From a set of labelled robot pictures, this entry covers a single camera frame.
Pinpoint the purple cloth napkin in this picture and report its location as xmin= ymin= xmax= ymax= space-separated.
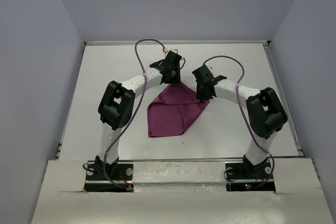
xmin=147 ymin=82 xmax=209 ymax=137

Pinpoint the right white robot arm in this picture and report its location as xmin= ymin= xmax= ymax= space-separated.
xmin=192 ymin=66 xmax=288 ymax=178

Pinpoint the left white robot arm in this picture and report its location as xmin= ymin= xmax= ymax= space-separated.
xmin=95 ymin=50 xmax=183 ymax=179

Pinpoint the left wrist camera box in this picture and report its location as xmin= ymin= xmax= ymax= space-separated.
xmin=163 ymin=48 xmax=178 ymax=55

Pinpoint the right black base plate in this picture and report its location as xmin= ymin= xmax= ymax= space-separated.
xmin=223 ymin=156 xmax=276 ymax=192

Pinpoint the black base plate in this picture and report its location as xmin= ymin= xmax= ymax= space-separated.
xmin=82 ymin=157 xmax=134 ymax=193
xmin=223 ymin=156 xmax=276 ymax=192

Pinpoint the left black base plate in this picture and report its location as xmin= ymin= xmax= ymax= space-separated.
xmin=82 ymin=157 xmax=134 ymax=193

